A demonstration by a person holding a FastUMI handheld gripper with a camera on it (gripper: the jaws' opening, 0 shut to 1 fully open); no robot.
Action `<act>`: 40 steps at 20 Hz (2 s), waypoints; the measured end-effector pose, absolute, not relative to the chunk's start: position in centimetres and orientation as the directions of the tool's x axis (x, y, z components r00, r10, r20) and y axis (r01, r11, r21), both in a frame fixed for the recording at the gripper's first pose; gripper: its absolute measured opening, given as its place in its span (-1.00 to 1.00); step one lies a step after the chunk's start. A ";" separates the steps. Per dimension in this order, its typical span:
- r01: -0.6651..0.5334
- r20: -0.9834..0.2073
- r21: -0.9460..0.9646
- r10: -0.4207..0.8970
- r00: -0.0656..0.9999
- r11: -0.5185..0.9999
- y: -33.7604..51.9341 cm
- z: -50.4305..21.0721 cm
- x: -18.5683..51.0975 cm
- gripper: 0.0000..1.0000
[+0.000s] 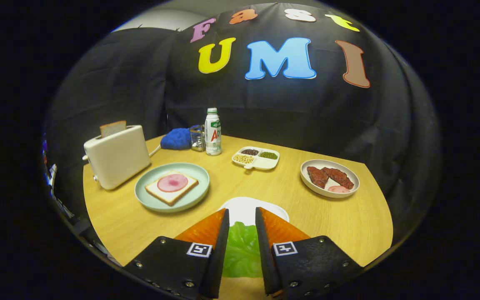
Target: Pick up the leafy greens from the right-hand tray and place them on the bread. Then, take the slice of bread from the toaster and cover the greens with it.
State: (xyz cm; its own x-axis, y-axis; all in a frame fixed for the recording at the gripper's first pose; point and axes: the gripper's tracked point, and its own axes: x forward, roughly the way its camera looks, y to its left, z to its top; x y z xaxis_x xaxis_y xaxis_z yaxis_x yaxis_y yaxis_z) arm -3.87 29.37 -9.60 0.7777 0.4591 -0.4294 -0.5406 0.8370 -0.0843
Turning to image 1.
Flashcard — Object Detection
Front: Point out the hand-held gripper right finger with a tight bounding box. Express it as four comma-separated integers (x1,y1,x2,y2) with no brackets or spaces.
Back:
255,207,365,300

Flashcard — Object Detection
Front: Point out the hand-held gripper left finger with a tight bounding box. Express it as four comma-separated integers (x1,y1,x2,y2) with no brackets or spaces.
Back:
122,208,230,300

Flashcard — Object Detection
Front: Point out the green lettuce leaf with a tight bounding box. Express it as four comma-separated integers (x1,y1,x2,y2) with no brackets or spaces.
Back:
222,222,263,279

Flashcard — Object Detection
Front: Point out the toasted bread slice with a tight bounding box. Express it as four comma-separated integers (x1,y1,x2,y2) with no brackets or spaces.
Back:
100,120,127,138

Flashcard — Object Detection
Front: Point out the white square plate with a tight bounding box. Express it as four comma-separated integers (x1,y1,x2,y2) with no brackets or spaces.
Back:
218,196,290,228

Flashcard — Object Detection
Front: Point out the light green round plate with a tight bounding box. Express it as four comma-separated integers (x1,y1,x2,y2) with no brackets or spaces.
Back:
134,162,210,214

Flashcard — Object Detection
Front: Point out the round pink ham slice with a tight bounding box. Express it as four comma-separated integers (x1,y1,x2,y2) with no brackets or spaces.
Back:
157,173,189,193

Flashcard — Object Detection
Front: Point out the bread slice with crust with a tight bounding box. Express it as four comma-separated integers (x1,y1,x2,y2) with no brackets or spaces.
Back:
144,170,199,207

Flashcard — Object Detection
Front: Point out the white divided bean dish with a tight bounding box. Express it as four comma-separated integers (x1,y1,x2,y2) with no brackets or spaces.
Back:
231,146,280,171

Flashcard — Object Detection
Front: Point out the dark red meat slice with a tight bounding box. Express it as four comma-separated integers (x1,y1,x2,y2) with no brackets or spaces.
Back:
307,166,329,189
322,167,355,190

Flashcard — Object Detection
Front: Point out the white round meat plate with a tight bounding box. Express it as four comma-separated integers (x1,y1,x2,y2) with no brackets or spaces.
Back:
300,159,360,198

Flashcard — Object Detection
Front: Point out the white drink bottle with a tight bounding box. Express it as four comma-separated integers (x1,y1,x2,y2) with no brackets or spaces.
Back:
204,107,222,156

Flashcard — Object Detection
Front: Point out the blue cloth mitt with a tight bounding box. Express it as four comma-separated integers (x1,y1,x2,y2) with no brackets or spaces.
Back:
160,125,199,150

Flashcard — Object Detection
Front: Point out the white toaster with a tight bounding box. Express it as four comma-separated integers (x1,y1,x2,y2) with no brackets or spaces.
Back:
82,125,152,191

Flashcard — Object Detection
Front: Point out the black backdrop cloth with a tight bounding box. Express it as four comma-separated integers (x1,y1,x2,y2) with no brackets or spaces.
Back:
43,3,443,250

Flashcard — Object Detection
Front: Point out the metal wire utensil holder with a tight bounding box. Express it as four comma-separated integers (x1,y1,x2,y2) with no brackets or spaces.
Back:
189,125,206,152

